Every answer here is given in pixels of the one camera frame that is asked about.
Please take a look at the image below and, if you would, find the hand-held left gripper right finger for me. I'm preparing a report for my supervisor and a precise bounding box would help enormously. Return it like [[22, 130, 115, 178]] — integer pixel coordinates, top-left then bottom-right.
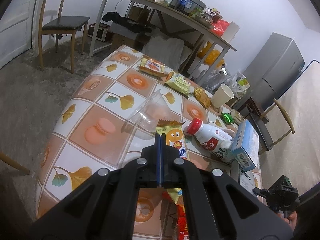
[[160, 134, 293, 240]]

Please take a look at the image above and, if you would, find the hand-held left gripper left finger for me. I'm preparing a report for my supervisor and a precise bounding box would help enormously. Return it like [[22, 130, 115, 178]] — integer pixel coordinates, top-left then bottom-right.
[[32, 134, 162, 240]]

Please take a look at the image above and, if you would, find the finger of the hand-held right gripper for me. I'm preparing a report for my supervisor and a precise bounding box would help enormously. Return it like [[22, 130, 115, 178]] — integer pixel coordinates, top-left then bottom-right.
[[253, 187, 269, 200]]

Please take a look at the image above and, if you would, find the person's right hand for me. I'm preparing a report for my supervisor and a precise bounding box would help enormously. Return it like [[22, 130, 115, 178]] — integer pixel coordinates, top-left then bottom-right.
[[285, 211, 299, 233]]

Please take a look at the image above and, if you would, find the clear plastic cup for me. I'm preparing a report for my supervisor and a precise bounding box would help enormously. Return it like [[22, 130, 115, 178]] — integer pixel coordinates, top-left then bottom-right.
[[122, 90, 170, 140]]

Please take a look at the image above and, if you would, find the white bottle red cap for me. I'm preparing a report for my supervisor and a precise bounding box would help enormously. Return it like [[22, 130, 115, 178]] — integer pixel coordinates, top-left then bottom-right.
[[187, 118, 234, 153]]

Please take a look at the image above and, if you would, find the white printed carton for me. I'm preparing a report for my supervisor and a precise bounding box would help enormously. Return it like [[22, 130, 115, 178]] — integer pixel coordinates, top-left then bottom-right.
[[211, 145, 262, 194]]

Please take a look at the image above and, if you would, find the blue white carton box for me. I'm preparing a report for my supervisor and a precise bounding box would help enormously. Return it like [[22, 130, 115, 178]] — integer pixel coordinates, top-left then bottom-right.
[[230, 119, 260, 172]]

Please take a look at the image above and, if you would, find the yellow brown snack packet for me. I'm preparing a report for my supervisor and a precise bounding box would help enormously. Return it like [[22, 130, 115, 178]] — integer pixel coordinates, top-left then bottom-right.
[[194, 87, 212, 108]]

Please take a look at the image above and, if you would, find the red snack packet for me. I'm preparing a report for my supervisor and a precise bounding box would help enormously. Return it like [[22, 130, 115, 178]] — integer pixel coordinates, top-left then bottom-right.
[[175, 202, 190, 240]]

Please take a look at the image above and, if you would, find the yellow green snack packet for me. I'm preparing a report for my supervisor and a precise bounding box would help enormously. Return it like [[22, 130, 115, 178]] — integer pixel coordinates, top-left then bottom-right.
[[165, 70, 192, 96]]

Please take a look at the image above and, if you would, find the green foil wrapper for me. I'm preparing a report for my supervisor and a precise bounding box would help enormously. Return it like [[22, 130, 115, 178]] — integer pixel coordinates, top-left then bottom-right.
[[221, 111, 234, 125]]

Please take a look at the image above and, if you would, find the paper cup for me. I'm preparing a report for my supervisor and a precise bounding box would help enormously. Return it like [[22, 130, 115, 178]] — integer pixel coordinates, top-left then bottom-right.
[[210, 84, 235, 108]]

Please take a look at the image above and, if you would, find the patterned tablecloth table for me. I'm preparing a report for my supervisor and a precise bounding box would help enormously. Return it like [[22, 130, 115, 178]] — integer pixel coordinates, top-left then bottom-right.
[[36, 45, 263, 240]]

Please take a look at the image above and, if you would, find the orange snack packet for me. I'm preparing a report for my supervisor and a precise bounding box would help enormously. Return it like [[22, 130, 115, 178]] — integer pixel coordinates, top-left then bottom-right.
[[138, 56, 167, 77]]

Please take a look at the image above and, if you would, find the clear plastic bag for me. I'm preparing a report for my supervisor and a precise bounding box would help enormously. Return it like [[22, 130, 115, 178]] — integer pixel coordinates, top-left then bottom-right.
[[197, 67, 238, 93]]

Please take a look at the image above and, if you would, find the dark wooden stool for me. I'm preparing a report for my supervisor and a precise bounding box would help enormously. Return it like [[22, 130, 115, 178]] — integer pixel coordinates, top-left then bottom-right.
[[231, 97, 260, 120]]

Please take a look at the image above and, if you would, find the green white carton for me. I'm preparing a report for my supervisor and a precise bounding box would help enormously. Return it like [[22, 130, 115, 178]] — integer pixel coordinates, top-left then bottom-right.
[[236, 76, 250, 93]]

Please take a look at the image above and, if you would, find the grey cushion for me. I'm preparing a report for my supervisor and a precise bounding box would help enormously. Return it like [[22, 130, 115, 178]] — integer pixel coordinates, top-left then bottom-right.
[[142, 34, 185, 72]]

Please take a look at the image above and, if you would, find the yellow plastic bag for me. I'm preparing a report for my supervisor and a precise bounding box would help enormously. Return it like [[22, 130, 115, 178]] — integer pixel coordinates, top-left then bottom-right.
[[197, 41, 224, 65]]

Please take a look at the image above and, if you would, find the grey fridge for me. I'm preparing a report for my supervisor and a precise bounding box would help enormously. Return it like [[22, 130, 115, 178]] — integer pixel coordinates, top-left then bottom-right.
[[244, 32, 305, 110]]

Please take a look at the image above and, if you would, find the grey desk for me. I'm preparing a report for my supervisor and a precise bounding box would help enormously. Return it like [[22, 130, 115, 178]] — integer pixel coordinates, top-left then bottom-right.
[[89, 0, 237, 80]]

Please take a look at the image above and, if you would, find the small brown oven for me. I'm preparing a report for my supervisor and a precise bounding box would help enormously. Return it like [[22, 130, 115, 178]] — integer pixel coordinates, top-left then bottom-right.
[[87, 22, 110, 42]]

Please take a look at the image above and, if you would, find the red plastic bag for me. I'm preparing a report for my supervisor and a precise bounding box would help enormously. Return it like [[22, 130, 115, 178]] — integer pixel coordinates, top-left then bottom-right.
[[211, 20, 230, 39]]

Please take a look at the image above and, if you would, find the white container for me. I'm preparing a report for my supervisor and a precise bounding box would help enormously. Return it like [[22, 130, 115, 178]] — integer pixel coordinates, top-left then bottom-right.
[[222, 21, 240, 44]]

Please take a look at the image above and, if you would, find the brown cardboard box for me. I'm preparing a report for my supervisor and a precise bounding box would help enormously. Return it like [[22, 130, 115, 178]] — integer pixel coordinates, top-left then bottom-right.
[[127, 6, 150, 23]]

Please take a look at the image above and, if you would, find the grey rice cooker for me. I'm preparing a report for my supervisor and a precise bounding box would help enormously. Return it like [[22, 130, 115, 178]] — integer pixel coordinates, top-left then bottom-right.
[[169, 0, 207, 14]]

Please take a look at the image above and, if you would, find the white door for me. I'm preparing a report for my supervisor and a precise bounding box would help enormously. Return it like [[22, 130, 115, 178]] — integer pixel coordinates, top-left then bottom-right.
[[0, 0, 50, 70]]

